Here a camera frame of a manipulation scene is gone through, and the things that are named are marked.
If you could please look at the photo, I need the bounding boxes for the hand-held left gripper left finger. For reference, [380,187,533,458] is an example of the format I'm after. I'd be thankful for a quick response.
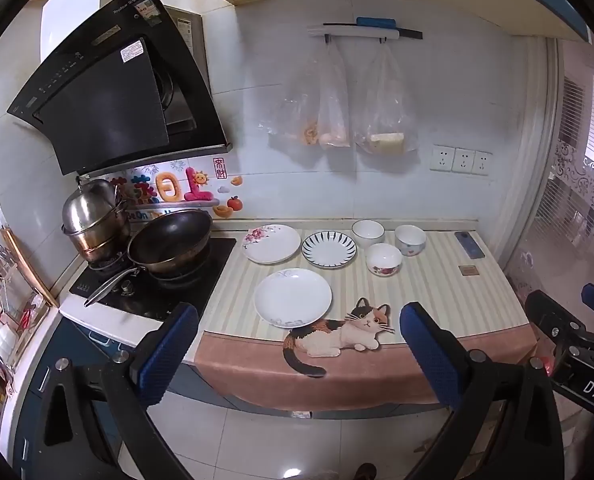
[24,301,200,480]

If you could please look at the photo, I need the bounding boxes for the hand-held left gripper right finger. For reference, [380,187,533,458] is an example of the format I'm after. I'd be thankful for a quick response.
[399,301,565,480]

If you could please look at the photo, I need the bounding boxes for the white bowl red flowers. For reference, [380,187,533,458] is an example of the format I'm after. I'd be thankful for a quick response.
[366,243,404,277]

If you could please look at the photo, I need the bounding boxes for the white bowl small print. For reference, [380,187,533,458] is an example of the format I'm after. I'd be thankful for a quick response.
[395,224,426,257]

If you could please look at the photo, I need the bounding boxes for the plain white plate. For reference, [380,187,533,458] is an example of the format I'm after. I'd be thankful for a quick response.
[254,268,333,329]

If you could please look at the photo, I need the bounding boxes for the blue striped plate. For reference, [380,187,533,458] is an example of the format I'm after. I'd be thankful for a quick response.
[302,230,358,270]

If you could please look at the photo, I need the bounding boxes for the pink floral white plate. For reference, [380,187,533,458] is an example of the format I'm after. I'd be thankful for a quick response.
[242,224,302,264]

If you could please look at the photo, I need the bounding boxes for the black gas stove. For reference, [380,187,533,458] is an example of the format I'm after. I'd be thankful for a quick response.
[68,235,238,323]

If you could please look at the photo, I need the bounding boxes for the striped cat print cloth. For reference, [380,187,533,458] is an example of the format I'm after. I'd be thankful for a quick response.
[192,227,538,413]

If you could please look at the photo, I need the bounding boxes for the blue phone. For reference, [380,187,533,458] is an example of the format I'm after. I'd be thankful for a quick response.
[454,231,486,260]

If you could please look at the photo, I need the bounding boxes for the dark wok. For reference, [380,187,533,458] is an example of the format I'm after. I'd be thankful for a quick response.
[127,209,214,276]

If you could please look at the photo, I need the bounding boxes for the white bowl blue rim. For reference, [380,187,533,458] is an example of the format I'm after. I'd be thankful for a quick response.
[352,219,386,249]

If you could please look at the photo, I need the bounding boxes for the frosted glass sliding door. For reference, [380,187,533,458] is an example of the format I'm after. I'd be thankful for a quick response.
[502,40,594,306]

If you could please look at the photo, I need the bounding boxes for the stainless steel steamer pot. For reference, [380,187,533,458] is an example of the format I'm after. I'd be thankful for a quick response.
[61,177,132,263]

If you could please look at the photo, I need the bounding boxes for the wooden cutting board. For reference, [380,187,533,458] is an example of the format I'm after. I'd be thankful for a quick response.
[1,227,59,308]

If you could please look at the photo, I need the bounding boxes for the colourful printed packet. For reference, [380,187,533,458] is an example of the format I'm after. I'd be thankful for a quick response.
[109,159,245,221]

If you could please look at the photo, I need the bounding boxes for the clear bag pale block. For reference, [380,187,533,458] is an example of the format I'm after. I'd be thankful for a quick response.
[353,41,421,156]

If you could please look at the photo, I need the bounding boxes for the narrow clear plastic bag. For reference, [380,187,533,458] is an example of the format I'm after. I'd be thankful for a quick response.
[318,39,352,150]

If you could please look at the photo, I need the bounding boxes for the black range hood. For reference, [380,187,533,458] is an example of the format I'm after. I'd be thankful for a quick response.
[7,0,232,176]

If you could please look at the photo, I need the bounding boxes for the clear bag orange contents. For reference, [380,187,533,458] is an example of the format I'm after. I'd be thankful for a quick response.
[258,60,324,148]

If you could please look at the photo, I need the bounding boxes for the steel handled frying pan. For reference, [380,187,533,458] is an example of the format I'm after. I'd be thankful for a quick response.
[84,255,212,308]

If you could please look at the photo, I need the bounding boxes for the white wall socket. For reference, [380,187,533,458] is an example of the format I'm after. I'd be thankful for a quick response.
[431,144,456,173]
[472,150,494,177]
[452,147,476,175]

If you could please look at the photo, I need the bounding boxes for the wire storage rack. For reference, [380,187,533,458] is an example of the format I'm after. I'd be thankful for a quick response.
[0,227,52,411]

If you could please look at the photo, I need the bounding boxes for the white wall hook rack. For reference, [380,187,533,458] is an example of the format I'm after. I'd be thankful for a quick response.
[307,22,402,42]

